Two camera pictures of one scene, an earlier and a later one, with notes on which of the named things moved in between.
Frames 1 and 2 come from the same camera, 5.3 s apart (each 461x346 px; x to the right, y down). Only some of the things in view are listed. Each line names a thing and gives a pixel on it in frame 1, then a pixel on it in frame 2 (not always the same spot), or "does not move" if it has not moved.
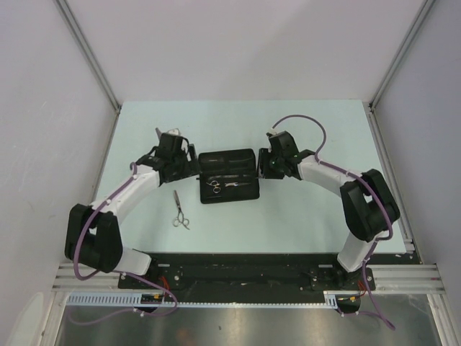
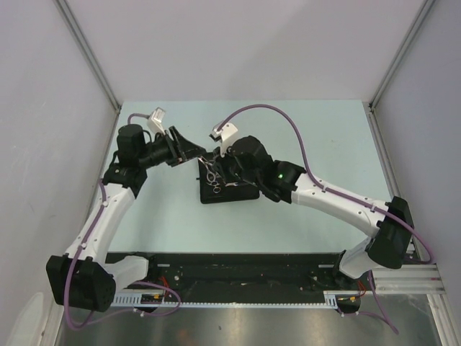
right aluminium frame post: [408, 38] does not move
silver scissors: [180, 219] → [210, 176]
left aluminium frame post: [87, 49] does not move
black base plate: [284, 276] does not move
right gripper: [263, 170] → [221, 166]
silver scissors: [217, 188] does not move
